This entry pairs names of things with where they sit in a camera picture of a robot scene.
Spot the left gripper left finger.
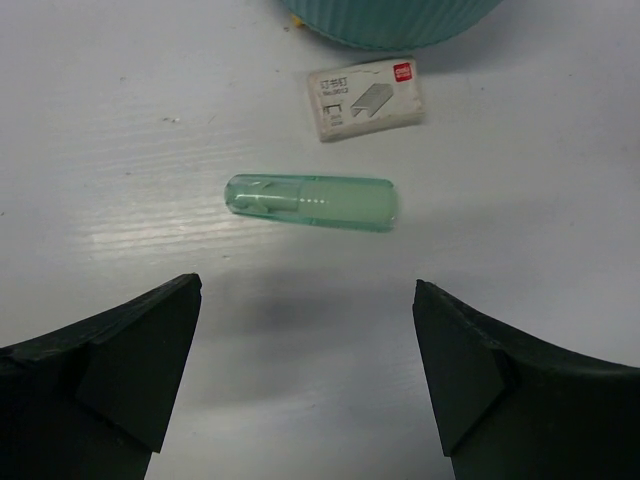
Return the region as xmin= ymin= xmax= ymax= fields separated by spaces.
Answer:
xmin=1 ymin=273 xmax=202 ymax=479

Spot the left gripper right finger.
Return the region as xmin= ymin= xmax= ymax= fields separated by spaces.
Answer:
xmin=413 ymin=280 xmax=639 ymax=479

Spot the green translucent highlighter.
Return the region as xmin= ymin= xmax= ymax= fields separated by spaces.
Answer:
xmin=224 ymin=174 xmax=399 ymax=232

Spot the teal round desk organizer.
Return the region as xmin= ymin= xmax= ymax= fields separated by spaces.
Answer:
xmin=282 ymin=0 xmax=501 ymax=52

